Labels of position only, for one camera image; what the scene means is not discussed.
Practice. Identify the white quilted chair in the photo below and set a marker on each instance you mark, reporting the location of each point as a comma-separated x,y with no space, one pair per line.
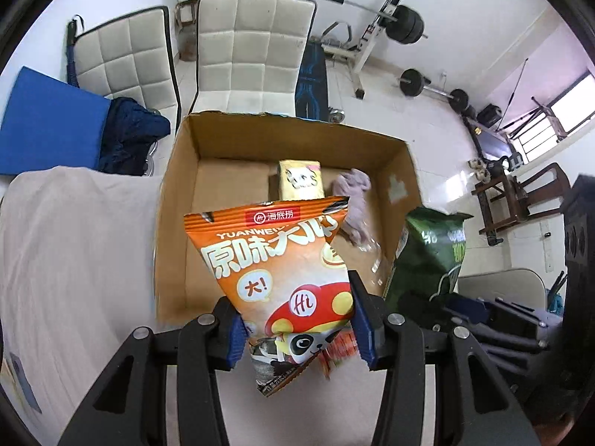
123,51
253,46

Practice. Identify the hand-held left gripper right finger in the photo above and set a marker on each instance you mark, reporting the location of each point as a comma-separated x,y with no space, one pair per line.
365,332

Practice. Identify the beige sheet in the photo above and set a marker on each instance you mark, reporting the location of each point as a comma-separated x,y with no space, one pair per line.
79,260

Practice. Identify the dark wooden chair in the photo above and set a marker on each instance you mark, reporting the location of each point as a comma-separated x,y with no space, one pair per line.
511,199

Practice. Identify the dark blue garment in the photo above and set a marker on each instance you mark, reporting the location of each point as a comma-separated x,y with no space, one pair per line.
130,130

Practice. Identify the green snack bag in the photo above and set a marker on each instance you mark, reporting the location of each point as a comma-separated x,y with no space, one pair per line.
425,255

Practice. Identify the white weight rack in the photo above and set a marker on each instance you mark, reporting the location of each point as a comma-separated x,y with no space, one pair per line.
367,51

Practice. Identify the lilac cloth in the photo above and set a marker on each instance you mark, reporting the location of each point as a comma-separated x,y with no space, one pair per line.
355,190

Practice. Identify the blue black bench pad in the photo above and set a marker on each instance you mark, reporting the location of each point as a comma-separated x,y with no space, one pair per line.
312,79

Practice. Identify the window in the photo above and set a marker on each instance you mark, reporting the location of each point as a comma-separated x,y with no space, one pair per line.
553,111

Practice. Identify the yellow tissue pack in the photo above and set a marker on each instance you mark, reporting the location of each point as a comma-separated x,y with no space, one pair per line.
300,179

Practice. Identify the long barbell with plates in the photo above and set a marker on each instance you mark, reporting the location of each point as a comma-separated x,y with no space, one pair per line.
404,25

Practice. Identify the blue folder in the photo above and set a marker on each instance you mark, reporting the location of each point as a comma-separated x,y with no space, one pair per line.
51,121

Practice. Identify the grey tray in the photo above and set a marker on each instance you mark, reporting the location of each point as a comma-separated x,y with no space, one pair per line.
497,283

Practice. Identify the short barbell with plates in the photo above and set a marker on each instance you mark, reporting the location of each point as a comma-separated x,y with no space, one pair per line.
411,81

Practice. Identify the cardboard box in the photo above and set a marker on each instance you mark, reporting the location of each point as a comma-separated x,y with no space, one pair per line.
223,181

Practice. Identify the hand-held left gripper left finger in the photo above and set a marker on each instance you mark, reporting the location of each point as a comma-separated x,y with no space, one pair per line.
234,340

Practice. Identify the dark exercise machine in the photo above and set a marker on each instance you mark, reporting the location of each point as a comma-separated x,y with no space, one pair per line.
492,139

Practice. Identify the orange snack packet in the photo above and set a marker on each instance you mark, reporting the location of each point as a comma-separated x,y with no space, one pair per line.
283,269

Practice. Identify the small wooden stool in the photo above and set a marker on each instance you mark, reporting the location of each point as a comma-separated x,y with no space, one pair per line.
185,28

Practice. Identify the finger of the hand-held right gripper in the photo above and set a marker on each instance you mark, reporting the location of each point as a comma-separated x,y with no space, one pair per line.
420,306
465,307

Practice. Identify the clear plastic bottle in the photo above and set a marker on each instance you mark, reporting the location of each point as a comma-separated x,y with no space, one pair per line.
375,260

